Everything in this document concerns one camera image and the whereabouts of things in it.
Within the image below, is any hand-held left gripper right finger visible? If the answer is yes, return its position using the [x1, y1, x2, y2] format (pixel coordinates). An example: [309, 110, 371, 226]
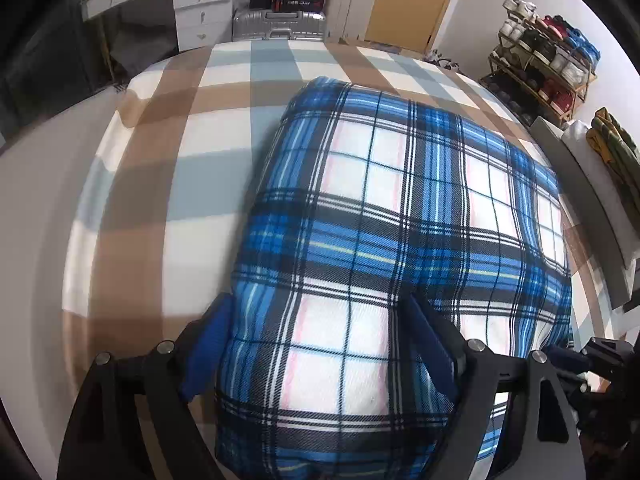
[402, 291, 586, 480]

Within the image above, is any blue white plaid shirt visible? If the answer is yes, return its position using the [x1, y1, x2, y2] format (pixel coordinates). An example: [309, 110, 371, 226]
[215, 77, 574, 480]

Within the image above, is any checked bed sheet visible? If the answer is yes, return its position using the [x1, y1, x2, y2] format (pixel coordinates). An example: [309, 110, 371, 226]
[62, 39, 632, 480]

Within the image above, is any wooden shoe rack with shoes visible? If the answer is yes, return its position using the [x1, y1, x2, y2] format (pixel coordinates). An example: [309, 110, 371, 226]
[499, 0, 601, 126]

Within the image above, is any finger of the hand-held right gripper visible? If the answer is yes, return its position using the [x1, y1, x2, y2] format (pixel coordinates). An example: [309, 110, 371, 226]
[545, 344, 587, 376]
[559, 376, 592, 397]

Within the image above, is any olive green folded clothing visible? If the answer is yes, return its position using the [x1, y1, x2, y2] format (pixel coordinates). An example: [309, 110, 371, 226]
[587, 107, 640, 187]

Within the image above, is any white cabinet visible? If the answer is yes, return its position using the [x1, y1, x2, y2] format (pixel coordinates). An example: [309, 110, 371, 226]
[327, 0, 386, 44]

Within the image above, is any scattered shoes pile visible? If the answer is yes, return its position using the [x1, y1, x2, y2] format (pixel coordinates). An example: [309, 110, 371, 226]
[427, 49, 461, 71]

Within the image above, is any wooden door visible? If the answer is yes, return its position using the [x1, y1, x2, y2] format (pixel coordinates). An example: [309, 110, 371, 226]
[363, 0, 466, 54]

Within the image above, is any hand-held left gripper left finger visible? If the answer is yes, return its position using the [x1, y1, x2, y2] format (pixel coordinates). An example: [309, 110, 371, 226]
[56, 292, 236, 480]

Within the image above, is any silver suitcase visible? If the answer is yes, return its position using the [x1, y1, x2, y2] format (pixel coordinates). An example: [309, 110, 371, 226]
[231, 8, 329, 44]

